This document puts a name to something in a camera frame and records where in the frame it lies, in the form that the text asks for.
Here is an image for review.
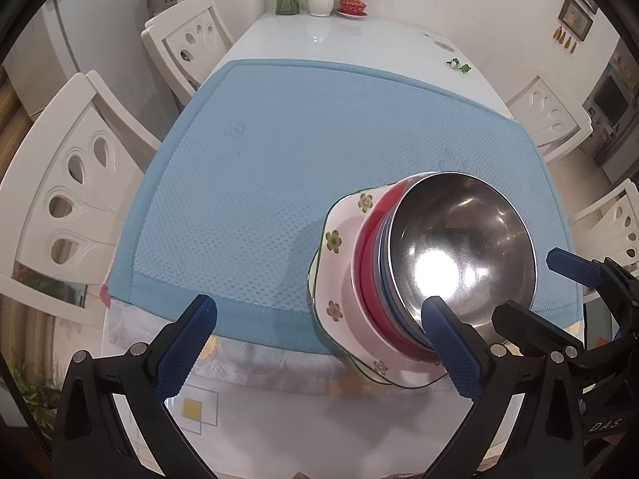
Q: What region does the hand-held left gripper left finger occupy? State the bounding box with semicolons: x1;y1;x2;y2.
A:
50;294;219;479

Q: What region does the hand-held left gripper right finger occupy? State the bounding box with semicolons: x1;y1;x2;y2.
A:
421;296;587;479

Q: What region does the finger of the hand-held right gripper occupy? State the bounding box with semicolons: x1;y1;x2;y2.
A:
546;248;639;336
492;299;585;360

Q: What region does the blue steel bowl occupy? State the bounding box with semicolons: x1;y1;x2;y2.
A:
375;200;440;352

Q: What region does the pink cartoon bowl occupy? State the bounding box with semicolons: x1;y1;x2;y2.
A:
351;174;440;362

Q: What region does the magenta steel bowl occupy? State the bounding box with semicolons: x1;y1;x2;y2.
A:
388;172;539;340

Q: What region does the hexagonal tree print plate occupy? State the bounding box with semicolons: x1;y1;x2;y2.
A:
306;252;450;391
316;187;450;387

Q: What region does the white wooden chair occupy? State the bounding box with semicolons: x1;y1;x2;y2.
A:
504;76;595;163
0;71;165;320
569;178;639;280
141;0;235;107

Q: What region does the printed tablecloth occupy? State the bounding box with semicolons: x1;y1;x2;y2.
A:
100;279;590;479

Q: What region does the white sideboard cabinet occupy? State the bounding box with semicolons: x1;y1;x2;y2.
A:
581;105;639;170

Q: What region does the light blue textured mat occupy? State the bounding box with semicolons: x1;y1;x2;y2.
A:
107;59;585;357

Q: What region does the framed flower picture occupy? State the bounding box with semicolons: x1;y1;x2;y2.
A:
558;0;595;41

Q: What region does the white refrigerator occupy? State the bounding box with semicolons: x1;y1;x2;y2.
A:
0;0;155;121

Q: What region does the wooden wall ornament set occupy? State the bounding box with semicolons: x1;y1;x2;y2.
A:
552;27;580;53

